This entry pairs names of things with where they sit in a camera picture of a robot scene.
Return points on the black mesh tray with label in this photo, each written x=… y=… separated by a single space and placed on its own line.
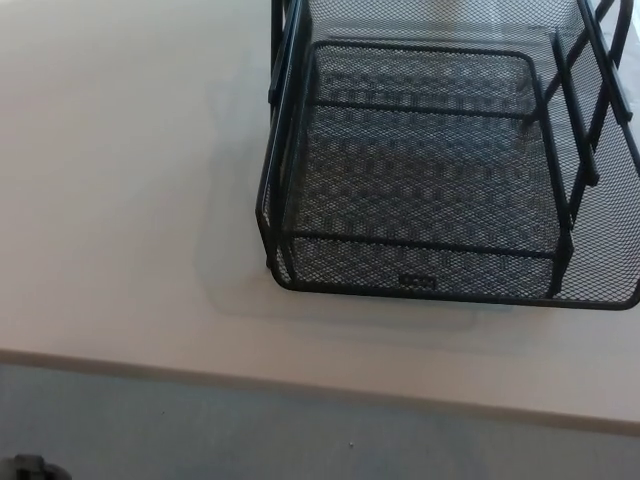
x=417 y=281

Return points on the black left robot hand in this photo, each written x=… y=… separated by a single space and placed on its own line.
x=35 y=470

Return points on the large black mesh sliding tray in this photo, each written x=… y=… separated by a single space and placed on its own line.
x=610 y=225

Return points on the small black mesh tray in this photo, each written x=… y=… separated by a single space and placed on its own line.
x=425 y=75

